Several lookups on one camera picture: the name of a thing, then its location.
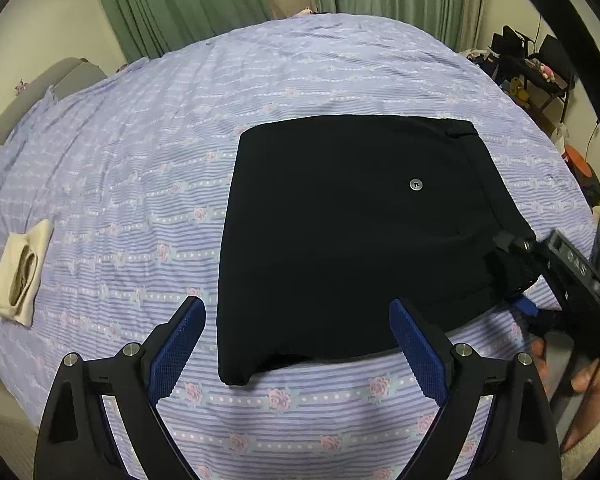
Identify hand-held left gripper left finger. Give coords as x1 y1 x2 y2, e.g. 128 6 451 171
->
32 295 207 480

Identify orange round object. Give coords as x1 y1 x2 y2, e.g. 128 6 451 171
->
564 144 591 192

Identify black pants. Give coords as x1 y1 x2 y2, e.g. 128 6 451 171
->
217 114 538 387

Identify purple floral pillow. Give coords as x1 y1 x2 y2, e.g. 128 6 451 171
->
0 85 57 211

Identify beige folded pants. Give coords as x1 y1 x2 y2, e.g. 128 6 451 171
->
0 218 56 328

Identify purple floral bedsheet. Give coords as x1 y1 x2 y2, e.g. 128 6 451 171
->
0 12 598 480

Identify person's right hand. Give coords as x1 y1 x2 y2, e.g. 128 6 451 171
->
530 332 600 453

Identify person's right forearm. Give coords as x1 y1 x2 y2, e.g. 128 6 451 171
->
560 405 600 480

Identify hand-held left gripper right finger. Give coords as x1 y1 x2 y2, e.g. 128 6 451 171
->
388 298 563 480

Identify black metal rack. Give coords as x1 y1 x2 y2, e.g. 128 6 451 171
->
489 24 579 123

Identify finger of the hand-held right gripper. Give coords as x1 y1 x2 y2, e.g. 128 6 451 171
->
495 230 548 263
507 294 556 326

